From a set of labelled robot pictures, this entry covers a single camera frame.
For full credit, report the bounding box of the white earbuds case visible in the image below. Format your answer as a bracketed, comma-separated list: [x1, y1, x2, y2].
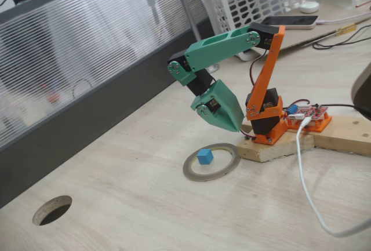
[299, 0, 320, 14]

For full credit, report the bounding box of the white USB cable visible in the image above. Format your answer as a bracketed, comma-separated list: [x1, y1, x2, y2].
[295, 117, 371, 239]

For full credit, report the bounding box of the rectangular wooden base block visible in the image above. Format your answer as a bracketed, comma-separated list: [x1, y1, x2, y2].
[236, 122, 316, 163]

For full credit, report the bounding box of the long wooden plank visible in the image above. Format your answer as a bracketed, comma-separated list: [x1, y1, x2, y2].
[314, 116, 371, 156]

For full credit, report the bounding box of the yellow handled screwdriver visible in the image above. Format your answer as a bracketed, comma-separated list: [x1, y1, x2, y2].
[301, 22, 358, 48]

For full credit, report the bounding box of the thin black cable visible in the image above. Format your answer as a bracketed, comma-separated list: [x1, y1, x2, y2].
[312, 19, 371, 50]

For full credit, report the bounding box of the grey ring of tape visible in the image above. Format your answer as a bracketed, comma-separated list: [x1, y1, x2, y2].
[182, 143, 241, 182]

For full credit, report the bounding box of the orange board mount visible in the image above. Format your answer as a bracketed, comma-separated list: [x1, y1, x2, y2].
[282, 111, 333, 133]

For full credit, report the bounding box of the black controller power cable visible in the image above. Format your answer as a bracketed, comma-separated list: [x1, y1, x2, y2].
[317, 103, 357, 110]

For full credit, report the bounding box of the red controller board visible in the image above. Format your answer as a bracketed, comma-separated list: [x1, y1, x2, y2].
[285, 103, 330, 121]

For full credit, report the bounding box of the dark grey rounded object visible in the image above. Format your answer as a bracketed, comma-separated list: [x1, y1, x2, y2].
[350, 61, 371, 121]

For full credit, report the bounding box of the silver partition post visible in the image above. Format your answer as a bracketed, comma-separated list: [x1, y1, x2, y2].
[170, 0, 203, 45]

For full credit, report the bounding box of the small blue cube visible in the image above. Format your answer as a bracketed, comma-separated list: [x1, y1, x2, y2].
[197, 148, 214, 166]

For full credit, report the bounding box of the smartphone in pink case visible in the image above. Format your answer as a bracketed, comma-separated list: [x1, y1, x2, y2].
[260, 15, 319, 31]

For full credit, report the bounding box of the brown cardboard sheet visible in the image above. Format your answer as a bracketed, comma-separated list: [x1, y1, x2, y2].
[279, 1, 371, 52]

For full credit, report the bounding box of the pink charging cable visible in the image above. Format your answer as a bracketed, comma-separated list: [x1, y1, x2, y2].
[315, 12, 371, 26]

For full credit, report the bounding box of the dark frosted desk partition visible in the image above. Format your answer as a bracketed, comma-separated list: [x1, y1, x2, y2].
[0, 0, 215, 210]

